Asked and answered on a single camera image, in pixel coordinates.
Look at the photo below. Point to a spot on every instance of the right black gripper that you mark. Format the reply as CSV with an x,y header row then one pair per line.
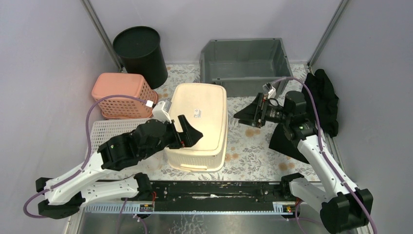
x,y
254,114

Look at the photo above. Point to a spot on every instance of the large black cylindrical container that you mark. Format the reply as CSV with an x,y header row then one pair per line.
x,y
139,49

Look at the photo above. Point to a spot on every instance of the cream perforated plastic basket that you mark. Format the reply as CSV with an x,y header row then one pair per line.
x,y
205,108

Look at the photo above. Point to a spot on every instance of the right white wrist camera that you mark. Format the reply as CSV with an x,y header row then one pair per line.
x,y
269,91

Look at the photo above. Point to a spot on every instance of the grey plastic storage bin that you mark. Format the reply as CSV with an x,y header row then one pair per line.
x,y
243,66

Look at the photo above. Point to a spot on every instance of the pink perforated plastic basket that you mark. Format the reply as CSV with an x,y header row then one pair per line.
x,y
134,85

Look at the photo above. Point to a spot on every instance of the black crumpled cloth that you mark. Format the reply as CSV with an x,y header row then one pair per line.
x,y
326,102

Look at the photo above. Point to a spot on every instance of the aluminium frame rail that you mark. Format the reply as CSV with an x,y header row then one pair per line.
x,y
144,208

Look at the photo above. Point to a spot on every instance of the white perforated plastic basket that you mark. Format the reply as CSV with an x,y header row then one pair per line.
x,y
103,130

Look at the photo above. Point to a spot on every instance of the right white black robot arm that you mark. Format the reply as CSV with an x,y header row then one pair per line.
x,y
322,161

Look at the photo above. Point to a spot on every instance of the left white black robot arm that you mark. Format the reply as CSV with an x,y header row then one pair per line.
x,y
66,194

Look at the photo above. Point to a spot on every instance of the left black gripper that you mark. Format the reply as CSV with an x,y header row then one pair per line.
x,y
176,135

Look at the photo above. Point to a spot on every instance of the floral patterned table mat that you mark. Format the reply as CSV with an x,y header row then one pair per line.
x,y
247,157

